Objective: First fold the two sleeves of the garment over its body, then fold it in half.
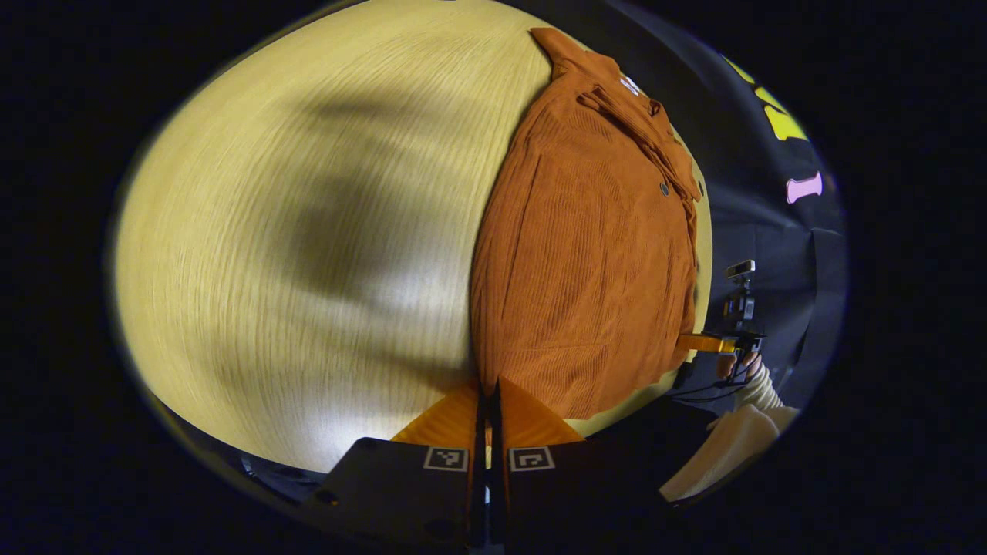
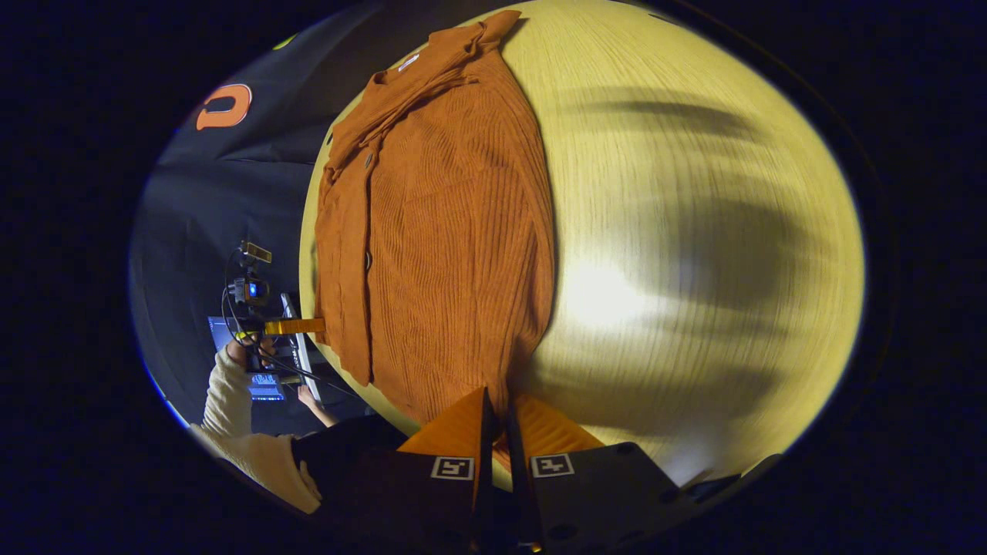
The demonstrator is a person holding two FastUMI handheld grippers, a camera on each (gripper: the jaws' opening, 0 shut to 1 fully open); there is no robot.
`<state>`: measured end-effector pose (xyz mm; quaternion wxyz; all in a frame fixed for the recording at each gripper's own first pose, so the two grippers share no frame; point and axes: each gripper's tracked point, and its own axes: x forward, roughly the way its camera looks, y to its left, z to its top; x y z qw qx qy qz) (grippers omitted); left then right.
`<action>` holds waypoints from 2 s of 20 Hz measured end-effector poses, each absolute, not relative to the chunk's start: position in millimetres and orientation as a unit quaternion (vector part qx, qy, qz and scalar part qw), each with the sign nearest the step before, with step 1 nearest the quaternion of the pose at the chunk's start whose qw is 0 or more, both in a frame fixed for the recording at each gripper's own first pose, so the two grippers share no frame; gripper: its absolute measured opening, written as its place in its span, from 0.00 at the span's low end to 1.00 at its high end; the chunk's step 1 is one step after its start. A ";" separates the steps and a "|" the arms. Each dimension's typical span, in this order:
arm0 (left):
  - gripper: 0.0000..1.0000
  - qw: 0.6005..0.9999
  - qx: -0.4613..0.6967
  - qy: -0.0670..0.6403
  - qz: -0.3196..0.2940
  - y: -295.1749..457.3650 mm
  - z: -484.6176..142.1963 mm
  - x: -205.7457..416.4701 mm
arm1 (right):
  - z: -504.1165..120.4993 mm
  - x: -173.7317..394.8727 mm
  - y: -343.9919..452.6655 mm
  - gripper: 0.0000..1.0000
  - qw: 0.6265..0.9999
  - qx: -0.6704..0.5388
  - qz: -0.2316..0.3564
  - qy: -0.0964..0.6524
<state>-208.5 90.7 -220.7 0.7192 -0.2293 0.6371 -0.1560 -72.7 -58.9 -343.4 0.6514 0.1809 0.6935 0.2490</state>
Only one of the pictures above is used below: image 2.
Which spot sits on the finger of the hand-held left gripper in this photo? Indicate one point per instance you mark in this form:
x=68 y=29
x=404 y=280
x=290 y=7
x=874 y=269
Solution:
x=297 y=326

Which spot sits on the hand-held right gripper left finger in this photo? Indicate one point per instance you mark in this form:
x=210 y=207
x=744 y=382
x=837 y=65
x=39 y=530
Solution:
x=484 y=478

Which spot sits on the person's cream sleeved upper arm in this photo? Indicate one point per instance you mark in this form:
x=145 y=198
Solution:
x=262 y=462

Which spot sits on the blue screen monitor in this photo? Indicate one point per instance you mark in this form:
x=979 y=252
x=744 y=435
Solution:
x=266 y=387

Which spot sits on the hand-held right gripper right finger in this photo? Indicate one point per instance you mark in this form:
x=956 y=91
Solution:
x=520 y=493

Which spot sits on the person's black clothing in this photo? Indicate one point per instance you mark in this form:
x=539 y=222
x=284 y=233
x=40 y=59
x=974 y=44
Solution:
x=339 y=447

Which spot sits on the black backdrop cloth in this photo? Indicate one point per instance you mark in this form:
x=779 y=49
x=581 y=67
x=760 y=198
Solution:
x=208 y=208

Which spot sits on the orange ribbed coat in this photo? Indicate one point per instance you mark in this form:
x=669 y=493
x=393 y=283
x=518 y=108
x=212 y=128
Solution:
x=455 y=254

